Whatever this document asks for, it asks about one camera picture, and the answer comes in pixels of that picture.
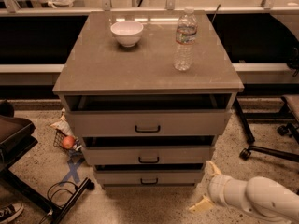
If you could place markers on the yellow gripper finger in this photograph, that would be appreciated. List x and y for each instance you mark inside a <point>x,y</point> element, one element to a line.
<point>204,205</point>
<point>214,168</point>

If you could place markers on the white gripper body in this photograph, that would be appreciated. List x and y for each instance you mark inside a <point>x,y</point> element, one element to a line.
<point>216,189</point>

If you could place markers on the grey drawer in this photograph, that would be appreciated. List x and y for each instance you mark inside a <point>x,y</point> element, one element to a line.
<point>149,174</point>
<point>149,122</point>
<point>148,150</point>

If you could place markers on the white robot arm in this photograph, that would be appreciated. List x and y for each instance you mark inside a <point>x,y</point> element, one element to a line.
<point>259,197</point>

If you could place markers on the grey drawer cabinet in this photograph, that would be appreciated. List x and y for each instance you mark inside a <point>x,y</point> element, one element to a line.
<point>103,75</point>

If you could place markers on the clear plastic water bottle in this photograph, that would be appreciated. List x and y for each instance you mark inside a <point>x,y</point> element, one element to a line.
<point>185,38</point>

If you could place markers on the red apple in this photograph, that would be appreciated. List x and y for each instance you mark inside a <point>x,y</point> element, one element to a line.
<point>68,142</point>

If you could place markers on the snack bag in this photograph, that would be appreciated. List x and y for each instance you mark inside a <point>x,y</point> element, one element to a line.
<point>62,125</point>

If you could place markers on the white ceramic bowl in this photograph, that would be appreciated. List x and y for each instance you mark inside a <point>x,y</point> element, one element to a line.
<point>127,33</point>

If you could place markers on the black and white sneaker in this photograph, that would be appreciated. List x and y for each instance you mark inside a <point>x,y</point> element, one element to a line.
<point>10,212</point>

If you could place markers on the black chair on left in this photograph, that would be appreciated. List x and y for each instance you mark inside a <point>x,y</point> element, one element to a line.
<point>46,178</point>

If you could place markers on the metal railing shelf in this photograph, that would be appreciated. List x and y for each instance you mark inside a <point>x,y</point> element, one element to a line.
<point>93,2</point>

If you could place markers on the black wire basket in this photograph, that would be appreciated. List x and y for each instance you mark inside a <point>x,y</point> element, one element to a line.
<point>75,151</point>

